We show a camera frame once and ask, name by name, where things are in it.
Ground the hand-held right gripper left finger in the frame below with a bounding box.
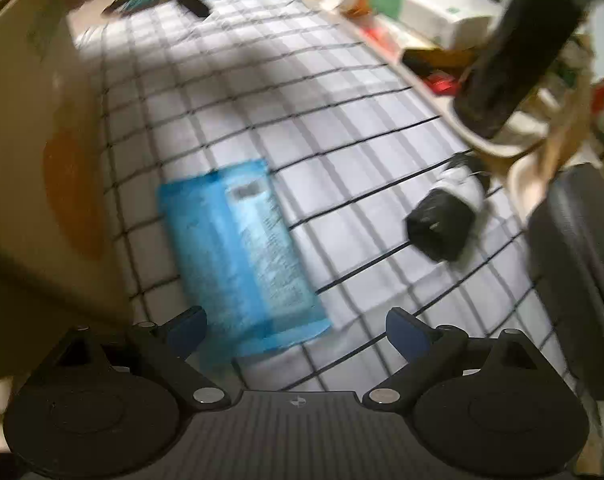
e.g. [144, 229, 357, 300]
[29, 306, 233, 411]

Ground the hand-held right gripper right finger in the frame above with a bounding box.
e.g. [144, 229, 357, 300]
[362, 307, 577, 411]

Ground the blue wet wipe packet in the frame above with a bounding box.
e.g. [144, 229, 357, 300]
[157, 158, 333, 368]

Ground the brown cardboard box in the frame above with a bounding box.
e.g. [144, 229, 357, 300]
[0, 0, 135, 381]

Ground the black trash bag roll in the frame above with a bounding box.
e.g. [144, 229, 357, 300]
[406, 152, 492, 263]

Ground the grey zip case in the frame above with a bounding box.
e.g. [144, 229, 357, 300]
[526, 164, 604, 403]

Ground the white red flat box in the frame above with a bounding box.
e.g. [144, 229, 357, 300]
[362, 15, 407, 56]

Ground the beige serving tray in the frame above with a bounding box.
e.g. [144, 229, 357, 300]
[509, 150, 557, 221]

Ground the white serving tray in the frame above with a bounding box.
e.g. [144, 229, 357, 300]
[289, 0, 547, 158]

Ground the green white tissue box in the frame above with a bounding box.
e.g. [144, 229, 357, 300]
[369, 0, 500, 51]

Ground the red wrapper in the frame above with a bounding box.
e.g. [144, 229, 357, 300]
[427, 72, 457, 96]

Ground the black thermos bottle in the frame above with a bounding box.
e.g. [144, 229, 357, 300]
[454, 0, 590, 141]

